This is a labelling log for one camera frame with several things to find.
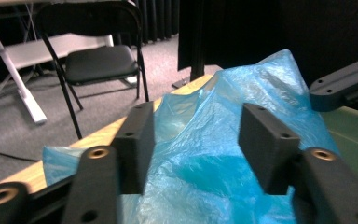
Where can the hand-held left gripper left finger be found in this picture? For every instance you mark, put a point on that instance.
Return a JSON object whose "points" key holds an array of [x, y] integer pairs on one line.
{"points": [[135, 149]]}

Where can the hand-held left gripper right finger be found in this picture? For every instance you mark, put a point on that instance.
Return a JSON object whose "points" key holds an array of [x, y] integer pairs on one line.
{"points": [[270, 152]]}

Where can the green plastic bin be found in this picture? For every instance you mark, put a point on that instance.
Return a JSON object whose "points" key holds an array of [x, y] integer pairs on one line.
{"points": [[354, 140]]}

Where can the blue plastic bag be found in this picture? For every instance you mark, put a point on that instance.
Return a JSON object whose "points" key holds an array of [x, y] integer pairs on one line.
{"points": [[205, 149]]}

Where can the black folding chair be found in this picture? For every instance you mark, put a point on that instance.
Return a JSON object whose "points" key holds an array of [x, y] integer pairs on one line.
{"points": [[101, 63]]}

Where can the black metal stand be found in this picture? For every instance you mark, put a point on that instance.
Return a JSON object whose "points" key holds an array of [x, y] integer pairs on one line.
{"points": [[195, 46]]}

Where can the dark pleated curtain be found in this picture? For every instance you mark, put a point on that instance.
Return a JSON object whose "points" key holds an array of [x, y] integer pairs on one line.
{"points": [[155, 18]]}

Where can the white desk frame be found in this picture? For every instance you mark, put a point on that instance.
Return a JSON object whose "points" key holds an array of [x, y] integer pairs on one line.
{"points": [[28, 102]]}

